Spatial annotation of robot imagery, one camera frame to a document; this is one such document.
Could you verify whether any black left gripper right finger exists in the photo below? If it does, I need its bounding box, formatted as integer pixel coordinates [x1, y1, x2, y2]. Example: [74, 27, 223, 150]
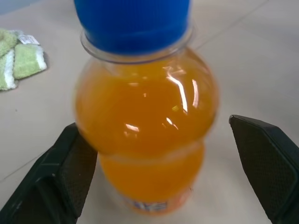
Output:
[228, 114, 299, 224]

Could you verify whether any orange soda bottle blue cap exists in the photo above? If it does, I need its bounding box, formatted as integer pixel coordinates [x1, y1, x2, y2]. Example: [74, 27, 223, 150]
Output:
[72, 0, 220, 216]

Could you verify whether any green and white towel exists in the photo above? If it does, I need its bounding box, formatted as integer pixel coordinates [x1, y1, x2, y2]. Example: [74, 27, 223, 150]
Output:
[0, 28, 48, 91]

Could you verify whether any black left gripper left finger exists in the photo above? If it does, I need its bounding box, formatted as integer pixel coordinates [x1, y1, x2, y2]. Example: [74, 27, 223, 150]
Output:
[0, 122, 98, 224]

